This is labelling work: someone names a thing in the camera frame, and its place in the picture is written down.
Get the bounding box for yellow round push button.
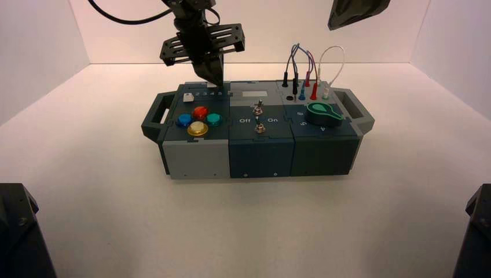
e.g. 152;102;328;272
187;121;210;137

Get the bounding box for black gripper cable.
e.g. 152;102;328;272
88;0;174;25

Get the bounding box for green rotary knob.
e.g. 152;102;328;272
306;102;344;128

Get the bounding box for teal round push button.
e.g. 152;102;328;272
204;112;224;128

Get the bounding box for grey teal modular task box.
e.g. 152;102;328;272
141;79;376;180

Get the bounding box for blue round push button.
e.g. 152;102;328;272
175;113;195;129

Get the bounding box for red plug jumper cable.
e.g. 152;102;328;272
304;50;320;101

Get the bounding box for white plug jumper cable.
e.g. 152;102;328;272
317;46;346;101

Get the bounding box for black plug jumper cable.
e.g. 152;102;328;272
281;43;301;97

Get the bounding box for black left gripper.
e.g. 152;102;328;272
160;0;246;86

